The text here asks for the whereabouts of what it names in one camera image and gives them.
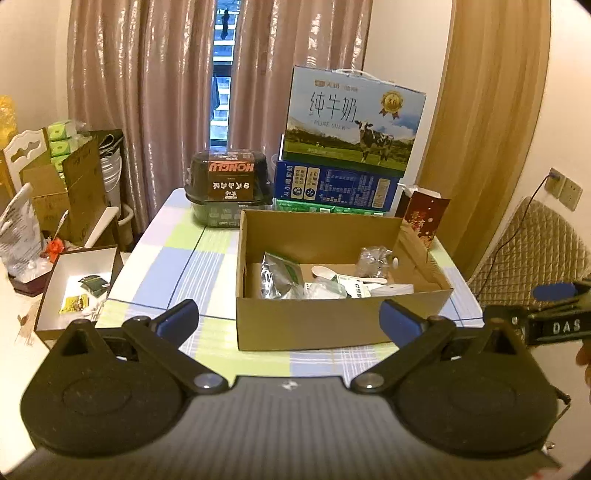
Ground plaid tablecloth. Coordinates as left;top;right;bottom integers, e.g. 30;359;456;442
94;186;485;386

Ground beige quilted chair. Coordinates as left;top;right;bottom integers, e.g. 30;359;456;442
468;197;590;307

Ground blue milk carton case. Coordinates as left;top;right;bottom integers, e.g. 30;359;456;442
273;141;402;212

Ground brown cardboard box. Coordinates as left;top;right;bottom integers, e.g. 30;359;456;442
235;210;453;351

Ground white narrow text box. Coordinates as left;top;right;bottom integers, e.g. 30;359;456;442
367;283;414;297

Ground brown open carton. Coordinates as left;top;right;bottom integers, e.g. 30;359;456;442
22;139;107;246

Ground clear plastic bag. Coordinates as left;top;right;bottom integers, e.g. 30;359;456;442
0;183;44;277

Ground white bucket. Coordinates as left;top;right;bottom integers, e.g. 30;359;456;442
98;132;123;209

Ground pure milk cow box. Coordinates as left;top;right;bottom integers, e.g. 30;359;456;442
281;66;426;177

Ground pink shiny curtain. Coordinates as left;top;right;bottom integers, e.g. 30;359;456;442
67;1;372;231

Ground white green medicine box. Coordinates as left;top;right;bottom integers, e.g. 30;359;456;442
335;274;370;298

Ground white chair back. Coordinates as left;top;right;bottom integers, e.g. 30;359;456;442
1;128;50;194

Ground dark red gift box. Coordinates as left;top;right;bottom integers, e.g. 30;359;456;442
396;183;450;249

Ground crumpled clear plastic wrapper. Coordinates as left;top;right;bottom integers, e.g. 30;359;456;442
356;246;400;278

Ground wall power socket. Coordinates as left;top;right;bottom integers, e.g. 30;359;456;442
544;168;583;212

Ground white plastic fork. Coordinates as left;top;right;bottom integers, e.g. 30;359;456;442
352;277;389;285

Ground black power cable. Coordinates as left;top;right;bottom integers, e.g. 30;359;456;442
475;174;555;296

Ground open white shallow box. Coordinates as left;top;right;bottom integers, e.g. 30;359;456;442
34;247;123;348

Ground black Honglu food container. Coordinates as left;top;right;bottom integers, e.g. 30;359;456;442
184;150;273;228

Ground green tissue packs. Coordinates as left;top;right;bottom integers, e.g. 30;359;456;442
47;120;90;175

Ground silver foil pouch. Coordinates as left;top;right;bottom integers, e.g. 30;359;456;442
260;252;305;300

